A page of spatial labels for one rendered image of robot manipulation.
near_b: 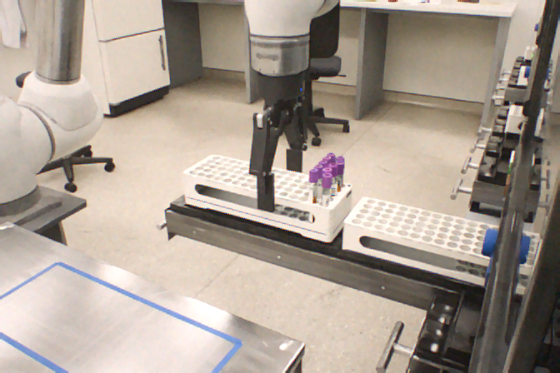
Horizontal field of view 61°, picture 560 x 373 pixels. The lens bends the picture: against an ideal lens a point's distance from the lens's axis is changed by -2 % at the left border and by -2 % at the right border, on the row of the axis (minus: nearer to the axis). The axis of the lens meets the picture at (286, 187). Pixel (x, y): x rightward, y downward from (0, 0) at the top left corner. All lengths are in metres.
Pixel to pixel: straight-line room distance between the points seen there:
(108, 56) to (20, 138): 2.88
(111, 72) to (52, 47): 2.84
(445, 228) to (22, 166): 0.89
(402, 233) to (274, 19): 0.37
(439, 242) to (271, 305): 1.25
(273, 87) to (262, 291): 1.35
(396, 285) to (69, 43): 0.88
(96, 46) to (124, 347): 3.55
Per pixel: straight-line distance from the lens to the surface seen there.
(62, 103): 1.24
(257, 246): 0.84
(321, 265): 0.80
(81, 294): 0.74
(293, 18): 0.72
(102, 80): 4.12
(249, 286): 2.02
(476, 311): 0.70
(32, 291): 0.78
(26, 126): 1.20
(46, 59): 1.24
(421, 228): 0.77
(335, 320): 1.87
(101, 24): 3.98
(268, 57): 0.73
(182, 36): 4.98
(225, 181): 0.86
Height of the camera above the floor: 1.26
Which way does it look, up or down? 27 degrees down
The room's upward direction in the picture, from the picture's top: straight up
